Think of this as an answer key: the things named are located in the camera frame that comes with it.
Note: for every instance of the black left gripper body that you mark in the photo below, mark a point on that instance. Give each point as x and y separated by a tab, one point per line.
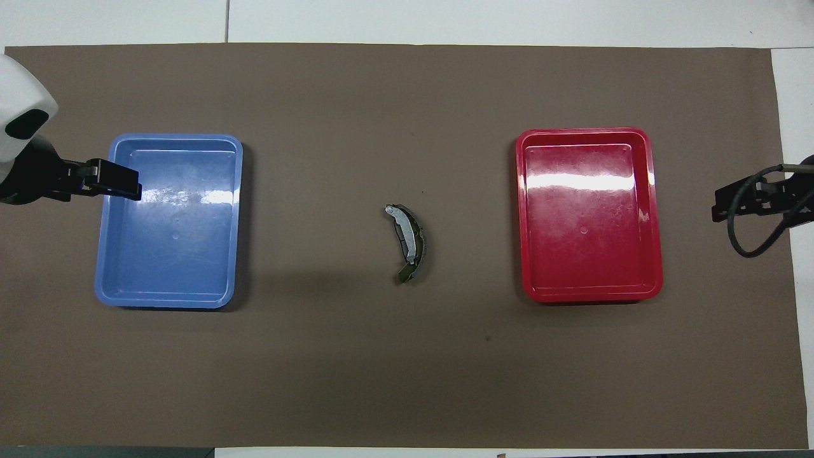
35	178

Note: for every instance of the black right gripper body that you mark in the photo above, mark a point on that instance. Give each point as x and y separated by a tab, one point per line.
798	197

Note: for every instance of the curved brake shoe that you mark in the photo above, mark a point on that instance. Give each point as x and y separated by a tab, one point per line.
412	238

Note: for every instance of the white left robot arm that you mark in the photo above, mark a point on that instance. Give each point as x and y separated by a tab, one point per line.
19	89

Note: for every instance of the blue plastic tray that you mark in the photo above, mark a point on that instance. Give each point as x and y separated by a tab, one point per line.
178	254

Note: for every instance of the red plastic tray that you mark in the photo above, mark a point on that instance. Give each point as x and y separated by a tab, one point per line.
591	242

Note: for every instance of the brown table mat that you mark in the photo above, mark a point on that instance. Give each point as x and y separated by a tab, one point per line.
407	369

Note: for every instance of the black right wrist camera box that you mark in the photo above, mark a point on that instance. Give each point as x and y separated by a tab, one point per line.
734	200

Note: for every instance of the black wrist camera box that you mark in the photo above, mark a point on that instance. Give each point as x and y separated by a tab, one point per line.
117	179
734	200

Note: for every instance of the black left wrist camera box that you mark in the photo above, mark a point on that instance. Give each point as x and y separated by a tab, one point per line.
117	179

